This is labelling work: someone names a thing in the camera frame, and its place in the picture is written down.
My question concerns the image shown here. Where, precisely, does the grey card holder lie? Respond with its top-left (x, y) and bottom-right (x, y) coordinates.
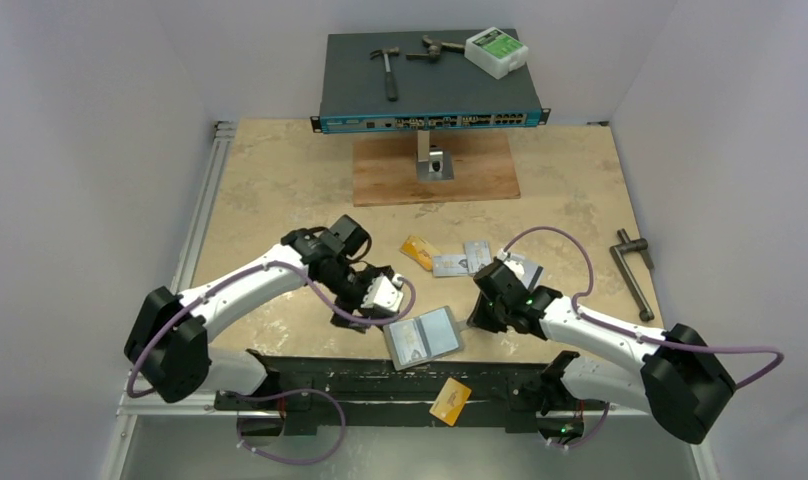
top-left (383, 306), bottom-right (464, 371)

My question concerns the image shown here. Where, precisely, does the single orange credit card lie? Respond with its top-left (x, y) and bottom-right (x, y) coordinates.
top-left (429, 378), bottom-right (472, 427)

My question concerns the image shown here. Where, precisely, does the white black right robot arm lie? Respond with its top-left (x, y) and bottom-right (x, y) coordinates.
top-left (467, 260), bottom-right (737, 444)

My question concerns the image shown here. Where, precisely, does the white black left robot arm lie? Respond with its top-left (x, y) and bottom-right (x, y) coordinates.
top-left (123, 215), bottom-right (413, 409)

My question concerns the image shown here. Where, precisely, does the silver white credit card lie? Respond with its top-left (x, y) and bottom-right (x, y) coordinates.
top-left (463, 240), bottom-right (493, 275)

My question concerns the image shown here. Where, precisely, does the brown wooden board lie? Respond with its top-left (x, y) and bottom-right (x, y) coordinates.
top-left (353, 133), bottom-right (521, 207)

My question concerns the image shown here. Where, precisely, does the grey metal stand base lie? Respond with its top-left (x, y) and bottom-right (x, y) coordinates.
top-left (416, 130), bottom-right (454, 182)

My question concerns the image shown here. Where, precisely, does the small hammer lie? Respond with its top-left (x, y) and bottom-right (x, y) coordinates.
top-left (369, 47), bottom-right (400, 102)

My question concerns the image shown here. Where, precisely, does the dark metal clamp tool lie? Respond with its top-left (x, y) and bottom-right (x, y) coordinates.
top-left (405, 35), bottom-right (465, 63)

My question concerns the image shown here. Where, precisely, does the white green plastic box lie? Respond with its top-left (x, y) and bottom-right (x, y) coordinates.
top-left (464, 27), bottom-right (529, 80)

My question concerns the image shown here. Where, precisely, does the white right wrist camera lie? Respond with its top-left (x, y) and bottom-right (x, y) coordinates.
top-left (496, 249), bottom-right (524, 265)

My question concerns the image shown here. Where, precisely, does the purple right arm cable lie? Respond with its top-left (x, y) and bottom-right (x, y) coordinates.
top-left (503, 226), bottom-right (786, 392)

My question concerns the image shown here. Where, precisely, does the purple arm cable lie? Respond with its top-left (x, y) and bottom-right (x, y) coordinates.
top-left (503, 226), bottom-right (786, 392)
top-left (125, 260), bottom-right (419, 400)

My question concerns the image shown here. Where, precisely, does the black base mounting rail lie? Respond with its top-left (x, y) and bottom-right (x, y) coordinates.
top-left (214, 356), bottom-right (604, 436)

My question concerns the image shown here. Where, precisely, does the metal crank handle tool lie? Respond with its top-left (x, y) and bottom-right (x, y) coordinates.
top-left (609, 228), bottom-right (656, 323)

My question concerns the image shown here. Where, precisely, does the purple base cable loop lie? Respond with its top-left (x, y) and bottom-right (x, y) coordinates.
top-left (234, 387), bottom-right (348, 465)

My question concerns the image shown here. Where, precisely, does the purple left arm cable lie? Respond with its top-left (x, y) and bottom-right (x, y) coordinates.
top-left (125, 260), bottom-right (419, 400)

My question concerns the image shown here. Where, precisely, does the blue network switch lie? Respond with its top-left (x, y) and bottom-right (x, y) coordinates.
top-left (311, 30), bottom-right (551, 134)

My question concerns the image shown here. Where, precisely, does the aluminium frame rail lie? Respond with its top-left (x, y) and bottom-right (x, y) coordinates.
top-left (99, 120), bottom-right (239, 479)

